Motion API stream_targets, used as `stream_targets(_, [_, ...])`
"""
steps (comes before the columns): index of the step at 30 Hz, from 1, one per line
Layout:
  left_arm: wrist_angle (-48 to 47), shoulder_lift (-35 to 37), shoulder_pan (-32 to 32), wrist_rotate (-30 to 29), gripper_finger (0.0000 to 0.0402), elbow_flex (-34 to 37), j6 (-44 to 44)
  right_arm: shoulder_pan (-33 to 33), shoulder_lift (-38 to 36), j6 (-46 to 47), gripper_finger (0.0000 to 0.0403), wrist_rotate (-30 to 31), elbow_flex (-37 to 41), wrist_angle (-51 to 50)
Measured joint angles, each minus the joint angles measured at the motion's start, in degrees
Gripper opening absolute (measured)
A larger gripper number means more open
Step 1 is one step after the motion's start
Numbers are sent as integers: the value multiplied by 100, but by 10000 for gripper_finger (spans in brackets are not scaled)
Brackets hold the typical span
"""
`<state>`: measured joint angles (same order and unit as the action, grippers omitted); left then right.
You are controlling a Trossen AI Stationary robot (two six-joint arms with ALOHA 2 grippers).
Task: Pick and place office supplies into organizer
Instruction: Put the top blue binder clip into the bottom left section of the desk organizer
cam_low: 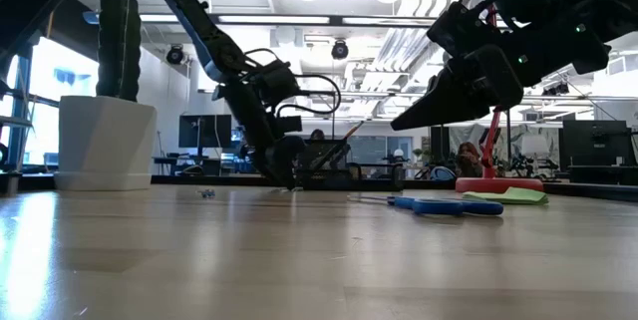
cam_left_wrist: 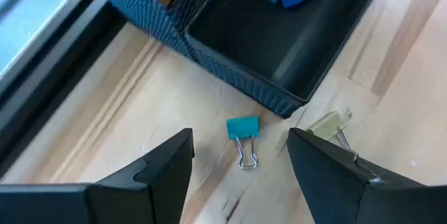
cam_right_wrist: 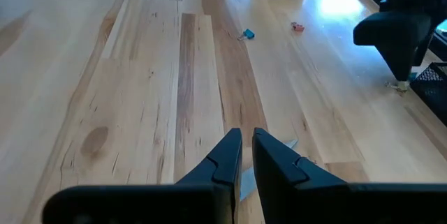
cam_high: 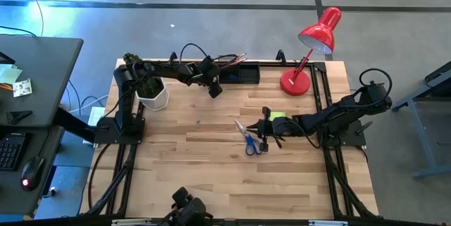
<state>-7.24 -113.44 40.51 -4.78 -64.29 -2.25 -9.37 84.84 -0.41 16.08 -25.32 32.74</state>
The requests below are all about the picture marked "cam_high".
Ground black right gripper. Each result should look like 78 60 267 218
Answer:
246 106 295 153

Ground white faceted plant pot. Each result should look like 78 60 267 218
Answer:
135 76 170 112

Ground green cactus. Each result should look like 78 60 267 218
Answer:
123 52 163 99

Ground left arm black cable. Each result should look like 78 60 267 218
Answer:
178 42 212 65

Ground black bulky object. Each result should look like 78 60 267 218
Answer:
160 186 215 226

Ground pale green paper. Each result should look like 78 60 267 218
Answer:
0 63 23 85

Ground orange yellow pencil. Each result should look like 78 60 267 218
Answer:
227 56 248 69
225 53 247 65

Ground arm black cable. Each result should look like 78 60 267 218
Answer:
178 42 212 65
273 67 394 149

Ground black computer mouse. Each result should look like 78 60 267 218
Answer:
20 156 46 192

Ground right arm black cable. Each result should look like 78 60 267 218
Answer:
273 67 394 149

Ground white bracket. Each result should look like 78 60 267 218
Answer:
308 219 349 226
111 218 153 226

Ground red desk lamp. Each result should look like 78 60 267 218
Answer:
280 6 342 97

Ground printed white card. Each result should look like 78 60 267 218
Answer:
12 79 33 99

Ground black aluminium table frame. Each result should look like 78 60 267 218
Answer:
80 58 380 226

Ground blue handled scissors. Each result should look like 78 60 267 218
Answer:
234 118 264 157

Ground grey metal stand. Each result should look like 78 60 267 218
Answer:
388 60 451 180

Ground white paper sheet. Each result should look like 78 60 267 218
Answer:
82 106 106 146

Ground black keyboard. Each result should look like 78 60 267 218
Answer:
0 132 27 171

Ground black mesh desk organizer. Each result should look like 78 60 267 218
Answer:
217 61 261 85

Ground black office desk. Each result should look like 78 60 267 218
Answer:
0 34 99 216

